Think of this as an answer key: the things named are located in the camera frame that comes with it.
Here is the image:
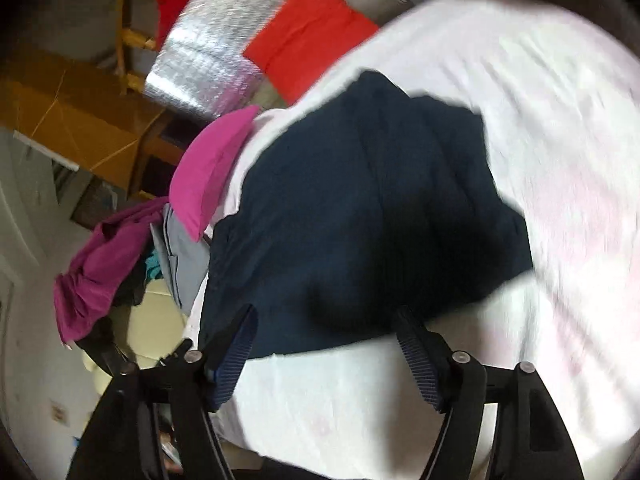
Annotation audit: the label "magenta garment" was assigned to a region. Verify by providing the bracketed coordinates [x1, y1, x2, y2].
[54, 197, 171, 342]

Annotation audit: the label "magenta pillow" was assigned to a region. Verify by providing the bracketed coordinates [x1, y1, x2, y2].
[169, 105, 261, 242]

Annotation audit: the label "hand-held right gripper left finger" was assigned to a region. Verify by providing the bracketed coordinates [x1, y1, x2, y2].
[67, 305, 259, 480]

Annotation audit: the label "navy blue jacket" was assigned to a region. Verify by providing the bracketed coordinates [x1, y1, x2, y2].
[197, 70, 535, 361]

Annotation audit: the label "cream storage box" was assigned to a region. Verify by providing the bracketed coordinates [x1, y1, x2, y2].
[107, 280, 196, 366]

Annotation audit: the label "grey garment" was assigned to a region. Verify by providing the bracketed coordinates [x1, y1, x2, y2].
[150, 205, 211, 316]

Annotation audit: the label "pale pink bed sheet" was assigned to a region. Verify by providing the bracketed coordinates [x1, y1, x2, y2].
[185, 0, 640, 480]

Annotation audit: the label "orange-red cloth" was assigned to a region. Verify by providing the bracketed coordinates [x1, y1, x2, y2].
[243, 0, 381, 103]

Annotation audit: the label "silver foil mat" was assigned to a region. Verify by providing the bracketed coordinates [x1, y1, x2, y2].
[145, 0, 401, 121]

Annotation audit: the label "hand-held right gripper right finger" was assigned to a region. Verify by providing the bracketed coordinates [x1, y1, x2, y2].
[397, 310, 586, 480]

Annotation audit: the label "golden wooden railing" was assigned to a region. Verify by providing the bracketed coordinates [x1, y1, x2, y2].
[115, 0, 158, 96]

